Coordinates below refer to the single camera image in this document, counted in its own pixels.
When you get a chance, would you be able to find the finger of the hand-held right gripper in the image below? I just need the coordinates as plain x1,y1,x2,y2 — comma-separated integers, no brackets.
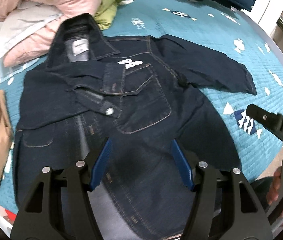
246,104,283,138

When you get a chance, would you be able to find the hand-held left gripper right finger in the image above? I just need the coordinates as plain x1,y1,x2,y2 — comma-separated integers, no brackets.
170,139,274,240

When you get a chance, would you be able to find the light green garment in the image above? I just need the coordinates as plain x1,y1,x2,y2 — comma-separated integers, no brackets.
93,0,133,30

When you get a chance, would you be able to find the teal quilted fish-print bedspread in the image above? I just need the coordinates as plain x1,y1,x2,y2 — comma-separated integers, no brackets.
0,0,283,217

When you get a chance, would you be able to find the red object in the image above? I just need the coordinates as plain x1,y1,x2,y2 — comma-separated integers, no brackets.
5,209,20,225

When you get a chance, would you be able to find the pale blue striped cloth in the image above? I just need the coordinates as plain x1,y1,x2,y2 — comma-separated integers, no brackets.
0,61,33,84

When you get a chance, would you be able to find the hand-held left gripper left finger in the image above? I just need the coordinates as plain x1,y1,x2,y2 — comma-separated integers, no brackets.
10,138,113,240

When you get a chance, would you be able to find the dark denim jacket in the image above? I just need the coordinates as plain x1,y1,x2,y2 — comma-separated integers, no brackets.
13,14,257,238

